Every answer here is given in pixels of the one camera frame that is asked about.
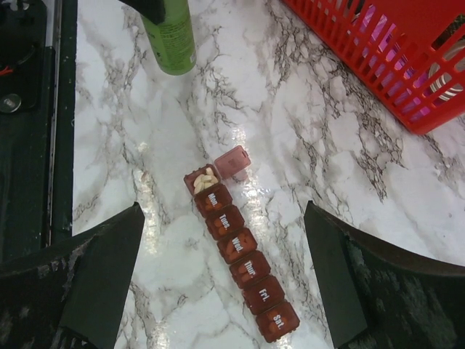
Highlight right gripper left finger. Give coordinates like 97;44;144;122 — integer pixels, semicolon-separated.
1;203;145;348

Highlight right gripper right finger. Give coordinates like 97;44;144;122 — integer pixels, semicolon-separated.
304;201;464;348

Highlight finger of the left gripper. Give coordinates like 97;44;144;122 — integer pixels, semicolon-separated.
120;0;166;25

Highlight green pill bottle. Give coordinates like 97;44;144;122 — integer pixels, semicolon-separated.
141;0;196;76

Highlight brown weekly pill organizer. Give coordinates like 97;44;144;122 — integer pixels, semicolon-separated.
184;145;300;343

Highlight white pills in organizer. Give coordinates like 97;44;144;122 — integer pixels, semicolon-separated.
193;167;219;195

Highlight red plastic shopping basket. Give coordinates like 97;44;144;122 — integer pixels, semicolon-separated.
286;1;464;135

